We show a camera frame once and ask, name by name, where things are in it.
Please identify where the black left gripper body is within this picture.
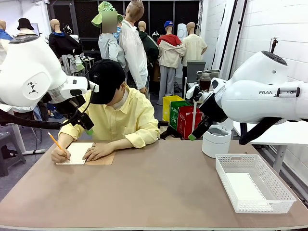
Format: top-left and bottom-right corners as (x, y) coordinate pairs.
(57, 95), (87, 119)

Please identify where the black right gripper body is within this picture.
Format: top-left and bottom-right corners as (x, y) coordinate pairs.
(198, 92), (228, 123)

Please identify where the brown spiral notebook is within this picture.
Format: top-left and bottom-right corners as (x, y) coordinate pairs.
(56, 141), (116, 166)

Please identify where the yellow pencil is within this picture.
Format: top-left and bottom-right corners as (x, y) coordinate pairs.
(47, 131), (70, 161)

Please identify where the person's right forearm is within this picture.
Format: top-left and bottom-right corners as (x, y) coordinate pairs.
(57, 133), (75, 151)

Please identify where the person's left forearm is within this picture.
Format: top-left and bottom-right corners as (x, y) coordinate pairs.
(107, 137), (135, 152)

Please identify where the person's left hand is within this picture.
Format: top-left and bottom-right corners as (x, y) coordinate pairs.
(83, 142), (114, 162)

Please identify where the person's right hand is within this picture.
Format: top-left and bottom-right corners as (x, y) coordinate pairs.
(51, 146), (71, 164)

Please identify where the red recycling bin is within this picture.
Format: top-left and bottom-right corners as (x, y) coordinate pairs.
(177, 105), (204, 140)

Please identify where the white round trash bin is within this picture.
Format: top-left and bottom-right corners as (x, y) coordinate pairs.
(201, 119), (234, 159)

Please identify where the brown glass jar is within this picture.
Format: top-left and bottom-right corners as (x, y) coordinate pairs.
(199, 73), (212, 92)

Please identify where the green recycling bin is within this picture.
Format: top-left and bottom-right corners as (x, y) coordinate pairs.
(169, 101), (193, 130)

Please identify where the small white table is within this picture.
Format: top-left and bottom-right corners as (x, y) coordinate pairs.
(184, 82), (200, 96)

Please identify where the metal tray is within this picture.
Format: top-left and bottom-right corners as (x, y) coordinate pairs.
(196, 69), (221, 81)

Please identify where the yellow recycling bin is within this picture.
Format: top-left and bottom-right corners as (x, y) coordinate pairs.
(163, 95), (185, 122)

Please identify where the person in yellow shirt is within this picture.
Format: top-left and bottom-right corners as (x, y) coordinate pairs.
(58, 81), (161, 149)

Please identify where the table with green cloth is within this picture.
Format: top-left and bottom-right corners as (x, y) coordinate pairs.
(76, 56), (85, 73)

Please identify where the gray box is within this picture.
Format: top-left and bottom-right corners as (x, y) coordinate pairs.
(187, 61), (206, 84)

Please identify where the black baseball cap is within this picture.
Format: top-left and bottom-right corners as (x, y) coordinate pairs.
(88, 59), (126, 105)

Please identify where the white work table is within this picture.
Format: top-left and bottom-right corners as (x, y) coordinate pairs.
(0, 103), (46, 156)

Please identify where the mannequin in black sweater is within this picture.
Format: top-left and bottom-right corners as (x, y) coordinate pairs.
(49, 19), (85, 75)

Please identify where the mannequin in cream shirt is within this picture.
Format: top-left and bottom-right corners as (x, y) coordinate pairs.
(181, 22), (208, 73)

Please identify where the large white side table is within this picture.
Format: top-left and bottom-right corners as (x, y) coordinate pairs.
(232, 120), (308, 175)

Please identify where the figure in gray vest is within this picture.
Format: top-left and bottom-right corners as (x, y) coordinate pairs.
(98, 11), (127, 69)

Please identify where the mannequin in red beige jacket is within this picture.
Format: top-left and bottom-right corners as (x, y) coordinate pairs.
(157, 21), (186, 105)

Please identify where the black vertical pole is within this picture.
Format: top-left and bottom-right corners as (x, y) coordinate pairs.
(218, 0), (235, 71)
(230, 0), (248, 74)

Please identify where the white mannequin torso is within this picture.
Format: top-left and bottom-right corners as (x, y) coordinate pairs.
(177, 23), (188, 41)

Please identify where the tall mannequin in white shirt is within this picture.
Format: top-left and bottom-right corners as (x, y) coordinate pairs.
(118, 0), (149, 96)

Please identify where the black tripod stand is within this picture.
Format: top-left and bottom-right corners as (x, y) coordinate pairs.
(269, 38), (279, 53)

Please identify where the mannequin in dark green hoodie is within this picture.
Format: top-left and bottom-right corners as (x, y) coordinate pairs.
(138, 21), (160, 82)

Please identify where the black bucket hat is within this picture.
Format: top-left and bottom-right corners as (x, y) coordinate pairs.
(17, 18), (35, 31)

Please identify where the mannequin in blue white top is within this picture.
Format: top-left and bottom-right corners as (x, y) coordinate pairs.
(0, 20), (13, 41)

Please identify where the white perforated plastic basket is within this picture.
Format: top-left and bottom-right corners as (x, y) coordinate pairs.
(215, 154), (297, 214)

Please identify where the green gingham bucket hat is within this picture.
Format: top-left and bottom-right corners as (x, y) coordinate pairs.
(91, 1), (125, 28)

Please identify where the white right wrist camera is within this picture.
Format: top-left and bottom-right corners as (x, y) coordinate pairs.
(185, 84), (210, 103)

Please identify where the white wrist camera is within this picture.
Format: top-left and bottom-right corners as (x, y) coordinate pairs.
(88, 80), (100, 93)
(185, 84), (210, 103)

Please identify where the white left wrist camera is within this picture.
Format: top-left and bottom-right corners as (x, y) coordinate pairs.
(88, 80), (100, 93)

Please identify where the black chair frame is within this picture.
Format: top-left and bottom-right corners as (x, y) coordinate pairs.
(157, 121), (183, 141)

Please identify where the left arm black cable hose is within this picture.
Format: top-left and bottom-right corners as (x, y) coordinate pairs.
(0, 98), (93, 130)

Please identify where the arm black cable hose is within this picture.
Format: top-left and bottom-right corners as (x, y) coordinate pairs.
(238, 117), (308, 145)
(0, 98), (93, 130)

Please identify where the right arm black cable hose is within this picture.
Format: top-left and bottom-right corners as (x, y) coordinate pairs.
(238, 117), (308, 145)

